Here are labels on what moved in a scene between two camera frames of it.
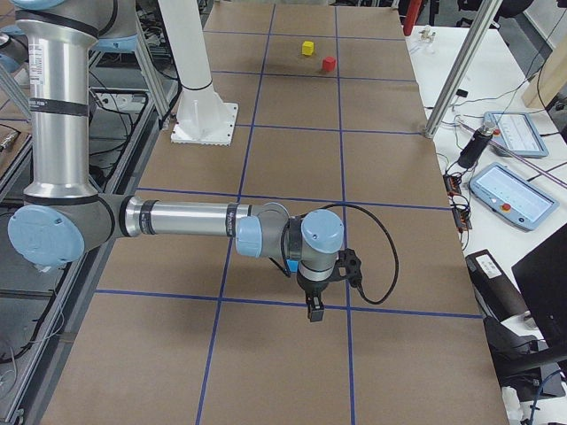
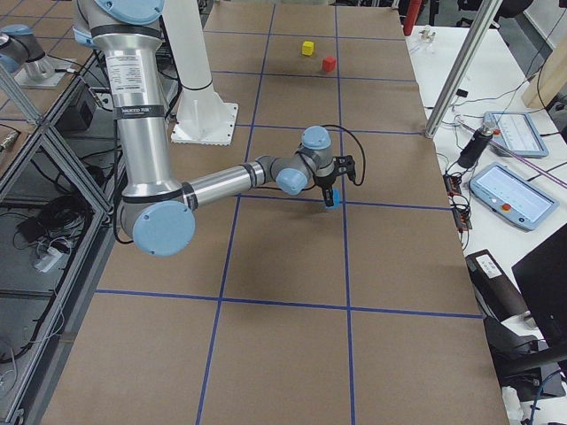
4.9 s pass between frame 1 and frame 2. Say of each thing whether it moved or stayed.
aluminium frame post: stayed
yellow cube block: stayed
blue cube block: moved
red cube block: stayed
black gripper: moved
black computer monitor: stayed
